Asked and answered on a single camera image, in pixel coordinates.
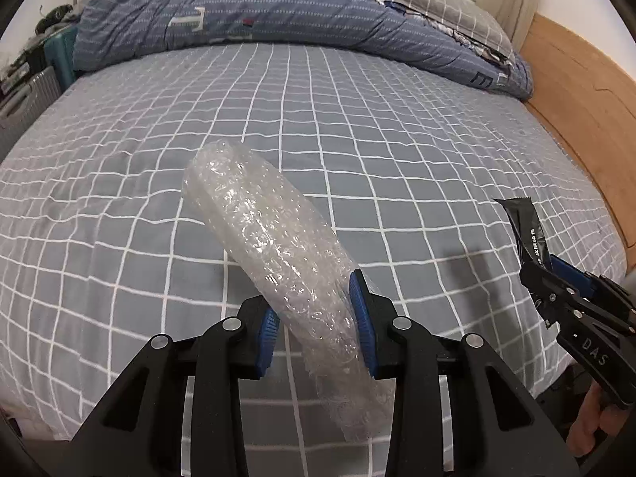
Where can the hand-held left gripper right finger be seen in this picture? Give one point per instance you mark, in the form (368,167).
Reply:
(360,328)

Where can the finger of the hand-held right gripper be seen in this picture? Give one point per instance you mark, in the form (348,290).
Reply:
(569,272)
(554,298)

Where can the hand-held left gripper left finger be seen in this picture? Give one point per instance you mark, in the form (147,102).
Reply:
(268,343)

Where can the black wrapper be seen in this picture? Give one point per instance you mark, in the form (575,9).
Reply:
(529,231)

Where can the clear bubble wrap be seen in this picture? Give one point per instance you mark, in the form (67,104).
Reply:
(258,218)

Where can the person's right hand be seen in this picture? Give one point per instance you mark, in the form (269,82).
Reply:
(586,427)

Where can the wooden headboard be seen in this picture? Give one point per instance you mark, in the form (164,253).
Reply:
(581,109)

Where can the dark patterned cloth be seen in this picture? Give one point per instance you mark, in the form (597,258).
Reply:
(477,47)

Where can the beige curtain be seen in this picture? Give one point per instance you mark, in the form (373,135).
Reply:
(512,0)

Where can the grey checked pillow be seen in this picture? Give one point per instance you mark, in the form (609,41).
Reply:
(447,5)

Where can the blue striped quilt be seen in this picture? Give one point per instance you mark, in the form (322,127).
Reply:
(278,15)

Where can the grey suitcase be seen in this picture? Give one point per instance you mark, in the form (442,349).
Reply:
(27,104)

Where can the teal suitcase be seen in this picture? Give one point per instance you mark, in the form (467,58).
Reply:
(62,57)

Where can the pile of dark gadgets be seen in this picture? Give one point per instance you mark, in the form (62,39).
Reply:
(54,17)

